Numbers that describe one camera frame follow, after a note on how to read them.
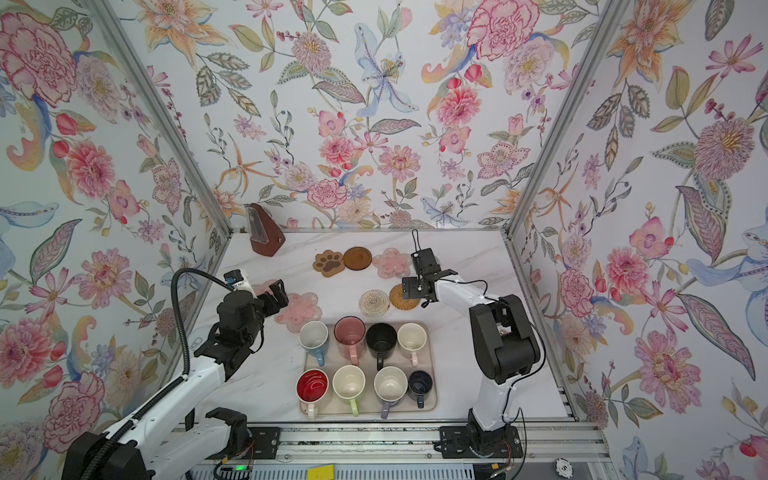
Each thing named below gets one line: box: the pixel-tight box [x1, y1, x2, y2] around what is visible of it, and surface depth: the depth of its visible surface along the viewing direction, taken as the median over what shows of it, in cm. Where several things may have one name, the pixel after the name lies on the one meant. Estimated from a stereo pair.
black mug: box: [366, 322, 398, 372], surface depth 86 cm
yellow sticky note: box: [307, 464, 335, 480], surface depth 69 cm
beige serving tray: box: [299, 322, 438, 418], surface depth 82 cm
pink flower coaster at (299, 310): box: [274, 292, 322, 333], surface depth 100 cm
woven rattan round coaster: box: [389, 284, 421, 311], surface depth 103 cm
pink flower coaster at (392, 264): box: [372, 247, 412, 279], surface depth 113 cm
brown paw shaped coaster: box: [313, 250, 345, 278], surface depth 113 cm
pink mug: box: [334, 315, 366, 366], surface depth 85 cm
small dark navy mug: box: [408, 370, 433, 409], surface depth 80 cm
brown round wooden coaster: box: [343, 246, 373, 271], surface depth 116 cm
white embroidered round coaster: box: [359, 290, 390, 318], surface depth 103 cm
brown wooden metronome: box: [246, 202, 286, 257], surface depth 112 cm
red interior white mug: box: [296, 368, 329, 421], surface depth 79 cm
